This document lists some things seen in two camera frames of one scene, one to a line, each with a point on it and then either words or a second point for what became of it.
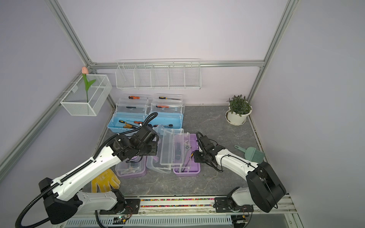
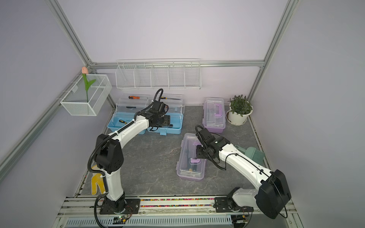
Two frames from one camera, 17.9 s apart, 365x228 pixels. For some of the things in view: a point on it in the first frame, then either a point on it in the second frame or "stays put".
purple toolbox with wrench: x=177 y=149 → x=214 y=117
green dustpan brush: x=253 y=154 stays put
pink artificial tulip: x=84 y=71 stays put
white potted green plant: x=239 y=108 stays put
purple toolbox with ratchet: x=126 y=169 → x=188 y=167
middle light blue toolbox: x=170 y=108 stays put
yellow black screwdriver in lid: x=162 y=97 stays put
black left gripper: x=153 y=152 → x=167 y=120
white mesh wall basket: x=74 y=102 stays put
